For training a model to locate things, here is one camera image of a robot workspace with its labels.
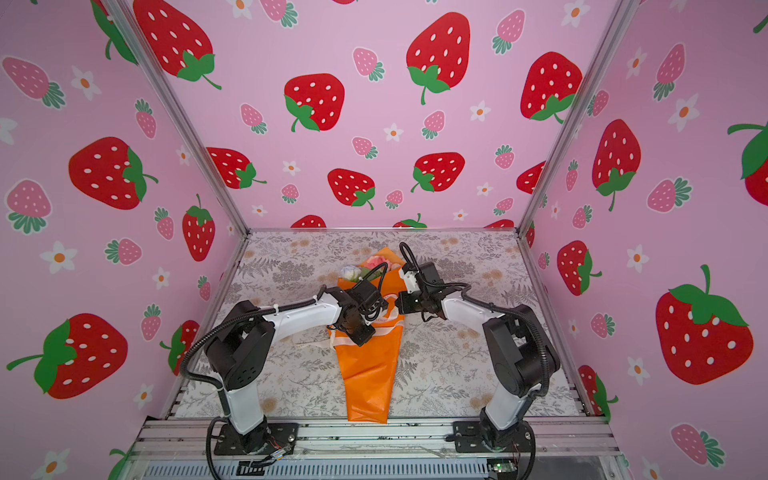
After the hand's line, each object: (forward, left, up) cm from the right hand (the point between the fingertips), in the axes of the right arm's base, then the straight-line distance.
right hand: (395, 301), depth 92 cm
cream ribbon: (-13, +16, -5) cm, 21 cm away
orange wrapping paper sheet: (-21, +5, -4) cm, 21 cm away
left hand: (-10, +8, -5) cm, 14 cm away
